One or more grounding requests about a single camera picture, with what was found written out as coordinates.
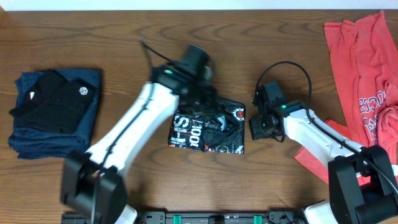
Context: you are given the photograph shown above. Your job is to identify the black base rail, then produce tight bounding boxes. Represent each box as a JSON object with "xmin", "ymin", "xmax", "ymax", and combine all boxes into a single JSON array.
[{"xmin": 60, "ymin": 208, "xmax": 307, "ymax": 224}]

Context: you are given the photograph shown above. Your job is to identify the folded navy blue garment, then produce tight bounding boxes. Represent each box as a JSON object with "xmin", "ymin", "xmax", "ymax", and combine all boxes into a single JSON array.
[{"xmin": 8, "ymin": 68, "xmax": 101, "ymax": 159}]

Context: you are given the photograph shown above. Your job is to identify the folded black polo shirt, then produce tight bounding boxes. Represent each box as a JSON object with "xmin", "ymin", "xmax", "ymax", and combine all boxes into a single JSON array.
[{"xmin": 9, "ymin": 70, "xmax": 96, "ymax": 134}]

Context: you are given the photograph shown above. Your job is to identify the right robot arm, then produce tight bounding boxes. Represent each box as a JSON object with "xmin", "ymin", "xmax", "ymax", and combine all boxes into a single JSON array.
[{"xmin": 249, "ymin": 82, "xmax": 397, "ymax": 224}]

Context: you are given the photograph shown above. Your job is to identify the red t-shirt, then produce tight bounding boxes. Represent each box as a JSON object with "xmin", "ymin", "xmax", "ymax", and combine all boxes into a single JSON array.
[{"xmin": 294, "ymin": 10, "xmax": 398, "ymax": 187}]

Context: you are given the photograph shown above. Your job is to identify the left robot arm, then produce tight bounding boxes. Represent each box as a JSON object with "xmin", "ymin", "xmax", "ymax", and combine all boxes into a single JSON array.
[{"xmin": 60, "ymin": 45, "xmax": 217, "ymax": 223}]

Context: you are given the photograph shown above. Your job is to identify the black patterned jersey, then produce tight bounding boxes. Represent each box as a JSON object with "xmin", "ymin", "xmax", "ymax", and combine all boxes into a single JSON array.
[{"xmin": 168, "ymin": 98, "xmax": 246, "ymax": 154}]

